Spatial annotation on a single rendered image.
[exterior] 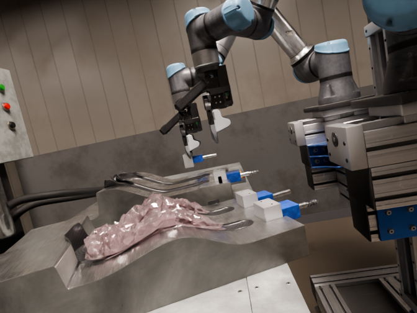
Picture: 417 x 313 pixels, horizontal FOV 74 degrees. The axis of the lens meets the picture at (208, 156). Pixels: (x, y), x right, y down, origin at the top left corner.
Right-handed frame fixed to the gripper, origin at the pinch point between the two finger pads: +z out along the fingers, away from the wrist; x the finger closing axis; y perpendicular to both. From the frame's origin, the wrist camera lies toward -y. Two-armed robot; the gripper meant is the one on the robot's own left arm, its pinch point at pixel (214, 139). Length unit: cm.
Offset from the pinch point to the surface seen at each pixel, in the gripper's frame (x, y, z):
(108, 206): -6.9, -32.7, 12.2
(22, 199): 13, -72, 8
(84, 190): 27, -57, 12
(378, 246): 105, 92, 101
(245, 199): -20.0, 4.8, 13.4
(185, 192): -6.9, -10.4, 12.3
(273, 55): 166, 58, -50
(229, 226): -28.8, 0.4, 15.7
